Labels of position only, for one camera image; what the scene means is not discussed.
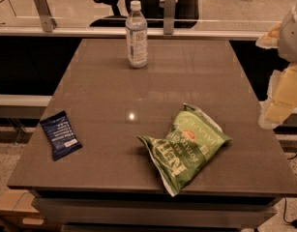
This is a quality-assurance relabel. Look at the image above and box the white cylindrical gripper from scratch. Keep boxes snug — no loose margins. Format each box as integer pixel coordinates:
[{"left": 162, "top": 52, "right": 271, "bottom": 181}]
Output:
[{"left": 255, "top": 3, "right": 297, "bottom": 130}]

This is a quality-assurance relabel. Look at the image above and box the left metal glass bracket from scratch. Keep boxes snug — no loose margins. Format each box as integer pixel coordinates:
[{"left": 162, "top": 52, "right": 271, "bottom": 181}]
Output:
[{"left": 33, "top": 0, "right": 57, "bottom": 33}]

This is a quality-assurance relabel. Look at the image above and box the clear plastic water bottle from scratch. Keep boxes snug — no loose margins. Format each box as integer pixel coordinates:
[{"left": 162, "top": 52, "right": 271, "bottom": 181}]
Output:
[{"left": 126, "top": 0, "right": 148, "bottom": 68}]

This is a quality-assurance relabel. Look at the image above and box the black office chair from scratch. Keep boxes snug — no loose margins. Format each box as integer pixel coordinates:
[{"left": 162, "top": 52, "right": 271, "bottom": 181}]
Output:
[{"left": 90, "top": 0, "right": 199, "bottom": 28}]

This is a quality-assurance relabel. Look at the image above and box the black cable on floor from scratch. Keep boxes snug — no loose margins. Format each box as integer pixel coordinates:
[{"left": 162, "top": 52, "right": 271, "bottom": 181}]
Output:
[{"left": 282, "top": 149, "right": 297, "bottom": 229}]

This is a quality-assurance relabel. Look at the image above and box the green jalapeno chip bag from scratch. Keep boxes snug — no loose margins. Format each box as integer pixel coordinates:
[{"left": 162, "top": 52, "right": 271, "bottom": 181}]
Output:
[{"left": 138, "top": 103, "right": 232, "bottom": 196}]

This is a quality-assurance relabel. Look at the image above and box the cardboard box under table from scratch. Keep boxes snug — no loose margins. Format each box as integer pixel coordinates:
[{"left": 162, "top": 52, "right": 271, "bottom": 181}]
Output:
[{"left": 0, "top": 188, "right": 62, "bottom": 232}]

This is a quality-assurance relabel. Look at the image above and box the blue snack wrapper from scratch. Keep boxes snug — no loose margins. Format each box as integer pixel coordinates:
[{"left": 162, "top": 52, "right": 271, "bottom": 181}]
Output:
[{"left": 40, "top": 111, "right": 82, "bottom": 161}]

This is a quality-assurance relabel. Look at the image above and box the right metal glass bracket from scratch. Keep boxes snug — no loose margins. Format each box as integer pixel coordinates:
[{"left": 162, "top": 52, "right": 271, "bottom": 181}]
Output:
[{"left": 163, "top": 0, "right": 176, "bottom": 35}]

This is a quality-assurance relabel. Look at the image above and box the metal glass bracket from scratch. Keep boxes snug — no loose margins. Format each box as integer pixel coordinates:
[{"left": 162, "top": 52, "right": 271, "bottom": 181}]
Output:
[
  {"left": 163, "top": 0, "right": 176, "bottom": 35},
  {"left": 33, "top": 0, "right": 57, "bottom": 33}
]

